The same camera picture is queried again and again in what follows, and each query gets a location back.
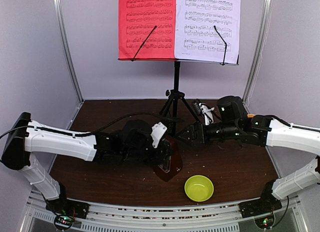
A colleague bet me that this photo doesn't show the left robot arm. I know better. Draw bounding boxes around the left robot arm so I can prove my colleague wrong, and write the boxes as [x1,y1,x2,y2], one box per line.
[0,112,175,214]

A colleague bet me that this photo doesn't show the red sheet music paper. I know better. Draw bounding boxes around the red sheet music paper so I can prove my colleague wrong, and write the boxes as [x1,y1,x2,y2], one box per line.
[118,0,176,61]

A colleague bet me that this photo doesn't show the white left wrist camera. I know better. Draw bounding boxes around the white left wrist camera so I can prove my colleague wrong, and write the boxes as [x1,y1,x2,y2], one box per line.
[150,122,168,149]

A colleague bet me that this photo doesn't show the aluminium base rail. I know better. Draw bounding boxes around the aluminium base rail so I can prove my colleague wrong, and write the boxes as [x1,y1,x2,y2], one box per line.
[24,189,308,232]

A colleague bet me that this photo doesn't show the left aluminium frame post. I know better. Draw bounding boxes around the left aluminium frame post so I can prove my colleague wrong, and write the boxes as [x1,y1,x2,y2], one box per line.
[53,0,84,103]

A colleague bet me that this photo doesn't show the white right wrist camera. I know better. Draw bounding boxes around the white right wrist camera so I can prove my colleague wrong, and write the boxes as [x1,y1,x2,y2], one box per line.
[191,99,215,126]

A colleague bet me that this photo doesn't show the black perforated music stand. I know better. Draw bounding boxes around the black perforated music stand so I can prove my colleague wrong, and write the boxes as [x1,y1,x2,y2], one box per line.
[117,54,241,140]

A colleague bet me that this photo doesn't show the wooden metronome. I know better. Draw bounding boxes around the wooden metronome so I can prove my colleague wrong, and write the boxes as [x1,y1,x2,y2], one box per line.
[153,136,183,182]

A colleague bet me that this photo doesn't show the green bowl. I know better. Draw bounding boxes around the green bowl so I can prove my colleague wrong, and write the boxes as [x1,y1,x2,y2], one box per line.
[184,175,215,202]

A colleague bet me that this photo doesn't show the white sheet music paper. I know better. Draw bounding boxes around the white sheet music paper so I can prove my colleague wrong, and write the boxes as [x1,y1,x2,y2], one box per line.
[174,0,241,65]

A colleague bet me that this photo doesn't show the right aluminium frame post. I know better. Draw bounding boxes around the right aluminium frame post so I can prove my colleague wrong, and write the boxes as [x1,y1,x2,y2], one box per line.
[243,0,273,107]

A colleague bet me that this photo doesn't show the aluminium frame post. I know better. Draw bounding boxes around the aluminium frame post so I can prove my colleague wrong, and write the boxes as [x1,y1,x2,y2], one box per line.
[53,0,84,103]
[243,0,273,107]

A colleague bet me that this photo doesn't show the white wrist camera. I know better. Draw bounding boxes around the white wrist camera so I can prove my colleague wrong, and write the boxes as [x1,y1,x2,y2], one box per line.
[191,99,215,126]
[150,122,168,149]

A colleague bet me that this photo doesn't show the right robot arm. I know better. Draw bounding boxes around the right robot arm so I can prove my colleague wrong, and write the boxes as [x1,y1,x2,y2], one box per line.
[176,96,320,213]

